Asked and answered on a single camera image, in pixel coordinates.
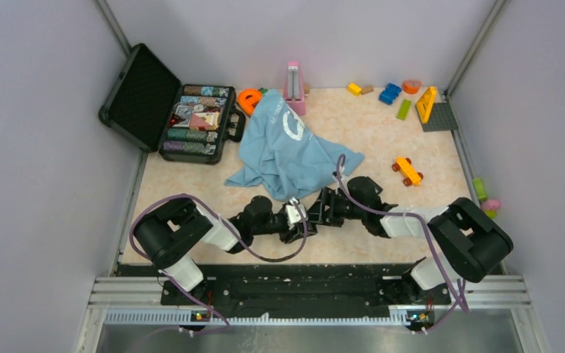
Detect green pink toy pieces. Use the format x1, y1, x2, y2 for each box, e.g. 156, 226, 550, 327
472, 178, 502, 219

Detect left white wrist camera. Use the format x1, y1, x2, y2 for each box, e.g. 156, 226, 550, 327
284, 197, 308, 229

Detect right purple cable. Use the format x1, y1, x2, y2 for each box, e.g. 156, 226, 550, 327
334, 154, 471, 334

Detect orange letter e toy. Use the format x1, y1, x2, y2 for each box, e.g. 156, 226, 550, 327
237, 88, 263, 116

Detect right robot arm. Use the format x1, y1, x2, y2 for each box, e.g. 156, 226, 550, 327
309, 174, 514, 303

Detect light blue t-shirt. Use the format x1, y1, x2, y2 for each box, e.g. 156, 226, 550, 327
224, 90, 364, 202

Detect blue toy brick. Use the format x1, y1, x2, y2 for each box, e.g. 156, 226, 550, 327
378, 83, 402, 105

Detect orange small cup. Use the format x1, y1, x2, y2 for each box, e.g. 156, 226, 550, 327
402, 79, 422, 95

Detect yellow small toy brick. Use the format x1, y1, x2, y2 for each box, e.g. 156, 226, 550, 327
347, 82, 363, 96

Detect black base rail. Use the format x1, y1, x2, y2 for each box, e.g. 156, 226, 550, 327
160, 263, 452, 321

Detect green toy brick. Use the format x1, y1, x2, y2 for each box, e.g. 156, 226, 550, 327
396, 99, 412, 121

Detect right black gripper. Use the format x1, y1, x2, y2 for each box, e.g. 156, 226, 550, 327
306, 186, 366, 227

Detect brown small block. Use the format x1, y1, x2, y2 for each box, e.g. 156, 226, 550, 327
361, 85, 374, 95

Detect orange toy car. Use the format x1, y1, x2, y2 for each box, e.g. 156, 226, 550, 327
391, 157, 424, 187

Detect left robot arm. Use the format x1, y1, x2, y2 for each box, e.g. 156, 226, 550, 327
129, 194, 317, 304

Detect black poker chip case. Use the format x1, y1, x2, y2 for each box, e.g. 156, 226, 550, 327
98, 43, 246, 165

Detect yellow triangular toy block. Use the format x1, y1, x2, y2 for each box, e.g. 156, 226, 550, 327
416, 86, 437, 124

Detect grey building baseplate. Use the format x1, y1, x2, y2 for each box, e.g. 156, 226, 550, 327
422, 102, 459, 132

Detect pink metronome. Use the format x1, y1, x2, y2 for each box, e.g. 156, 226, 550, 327
283, 61, 307, 116

